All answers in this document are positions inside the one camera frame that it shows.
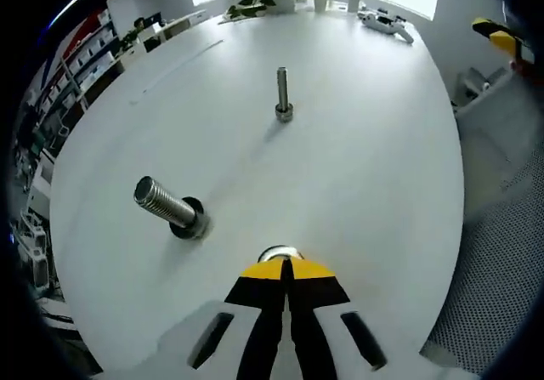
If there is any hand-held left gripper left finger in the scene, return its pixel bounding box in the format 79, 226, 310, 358
93, 258, 288, 380

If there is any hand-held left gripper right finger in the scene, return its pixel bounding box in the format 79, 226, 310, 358
284, 258, 468, 380

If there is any thick threaded steel stud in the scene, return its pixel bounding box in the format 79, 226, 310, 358
133, 175, 212, 241

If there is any thin threaded steel stud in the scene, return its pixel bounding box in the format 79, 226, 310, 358
274, 66, 295, 123

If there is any spare white gripper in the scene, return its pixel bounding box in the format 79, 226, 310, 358
360, 8, 415, 44

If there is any grey mesh office chair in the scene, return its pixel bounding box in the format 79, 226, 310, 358
418, 111, 544, 377

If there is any white background desk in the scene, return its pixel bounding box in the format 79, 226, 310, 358
144, 9, 208, 54

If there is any shelf with white bins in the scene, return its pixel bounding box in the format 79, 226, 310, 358
42, 9, 124, 113

